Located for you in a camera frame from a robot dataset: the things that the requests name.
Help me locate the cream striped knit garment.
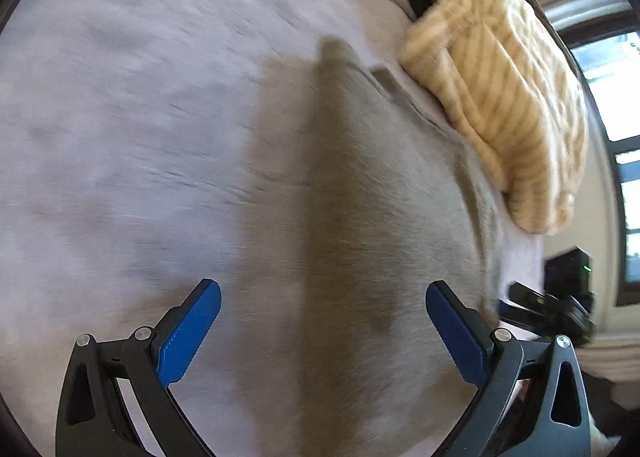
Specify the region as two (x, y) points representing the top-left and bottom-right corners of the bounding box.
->
(398, 0), (588, 235)

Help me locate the grey fleece garment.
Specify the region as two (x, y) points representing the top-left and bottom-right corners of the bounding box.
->
(236, 38), (502, 456)

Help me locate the lavender plush bed blanket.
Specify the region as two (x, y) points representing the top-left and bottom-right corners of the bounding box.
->
(1, 0), (541, 456)

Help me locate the black framed window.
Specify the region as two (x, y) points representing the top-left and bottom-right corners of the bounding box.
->
(547, 0), (639, 307)

